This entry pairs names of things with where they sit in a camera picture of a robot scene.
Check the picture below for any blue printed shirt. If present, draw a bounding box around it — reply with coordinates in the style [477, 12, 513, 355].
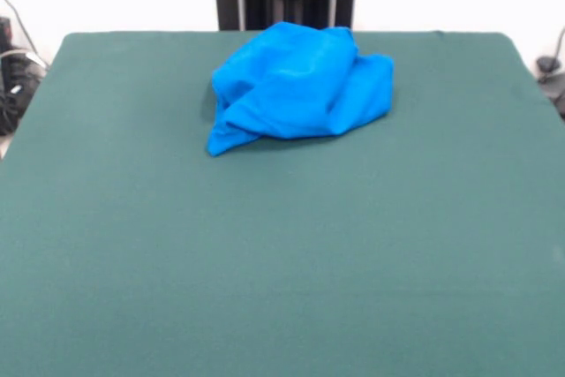
[206, 20, 396, 158]

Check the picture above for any dark green table cloth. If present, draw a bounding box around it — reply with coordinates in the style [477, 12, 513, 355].
[0, 30, 565, 377]

